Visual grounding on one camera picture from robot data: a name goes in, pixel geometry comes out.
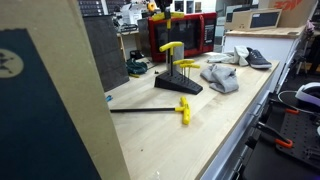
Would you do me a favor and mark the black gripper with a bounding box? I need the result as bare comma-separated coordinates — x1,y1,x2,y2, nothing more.
154,0,174,20

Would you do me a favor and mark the black wedge hex key rack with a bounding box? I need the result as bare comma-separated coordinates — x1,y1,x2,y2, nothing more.
153,69,204,96

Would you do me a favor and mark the red black microwave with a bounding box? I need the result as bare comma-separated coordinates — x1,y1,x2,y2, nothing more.
147,11,218,64

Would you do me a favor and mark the metal cup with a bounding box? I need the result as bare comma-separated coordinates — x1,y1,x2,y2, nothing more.
165,44,186,73

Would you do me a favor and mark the wooden shelf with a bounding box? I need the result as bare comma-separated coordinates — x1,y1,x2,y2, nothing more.
115,29,141,63

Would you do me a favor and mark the dark gray foam panel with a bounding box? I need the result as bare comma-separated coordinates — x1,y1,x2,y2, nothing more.
82,14,130,93

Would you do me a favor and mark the white cloth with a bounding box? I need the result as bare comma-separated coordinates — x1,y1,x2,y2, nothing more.
206,45,251,67

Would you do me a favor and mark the black gridded organizer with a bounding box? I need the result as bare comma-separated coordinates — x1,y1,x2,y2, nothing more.
77,0,105,17

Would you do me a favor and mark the gray cloth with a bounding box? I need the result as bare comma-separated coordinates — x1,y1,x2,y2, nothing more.
199,63,240,95

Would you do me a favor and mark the flat cardboard box black label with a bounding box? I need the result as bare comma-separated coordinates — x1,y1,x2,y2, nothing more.
224,7,283,31

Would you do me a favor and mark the white wooden-top counter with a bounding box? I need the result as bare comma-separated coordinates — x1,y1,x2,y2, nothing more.
222,25,306,93

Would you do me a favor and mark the dark gray sneaker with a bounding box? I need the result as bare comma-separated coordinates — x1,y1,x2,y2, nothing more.
244,46,274,70

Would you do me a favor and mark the cardboard box red print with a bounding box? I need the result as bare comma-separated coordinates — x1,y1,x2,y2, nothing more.
257,0,318,29

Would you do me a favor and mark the large cardboard box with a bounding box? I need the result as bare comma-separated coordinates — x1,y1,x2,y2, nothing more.
0,0,132,180

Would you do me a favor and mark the black orange bar clamp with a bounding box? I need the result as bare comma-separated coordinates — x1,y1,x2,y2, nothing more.
269,99,301,116
255,121,295,150

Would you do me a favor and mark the black pegboard plate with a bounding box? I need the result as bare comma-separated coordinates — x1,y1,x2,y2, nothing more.
275,111,320,172

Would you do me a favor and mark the medium yellow T-handle hex key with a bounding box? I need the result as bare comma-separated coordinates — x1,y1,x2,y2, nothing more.
158,41,185,77

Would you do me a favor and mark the small yellow T-handle hex key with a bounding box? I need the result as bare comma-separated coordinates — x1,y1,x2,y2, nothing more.
172,58,196,81
179,62,202,83

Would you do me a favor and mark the green coiled cable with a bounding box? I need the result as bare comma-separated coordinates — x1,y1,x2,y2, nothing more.
125,58,149,79

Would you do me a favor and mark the long yellow T-handle hex key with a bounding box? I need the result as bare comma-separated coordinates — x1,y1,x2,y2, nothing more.
109,95,192,126

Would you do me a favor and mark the metal drawer handle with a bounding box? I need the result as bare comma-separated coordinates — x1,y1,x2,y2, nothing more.
229,154,246,180
249,102,265,119

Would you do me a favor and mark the white cable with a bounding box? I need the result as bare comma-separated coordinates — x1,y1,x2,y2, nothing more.
277,89,301,105

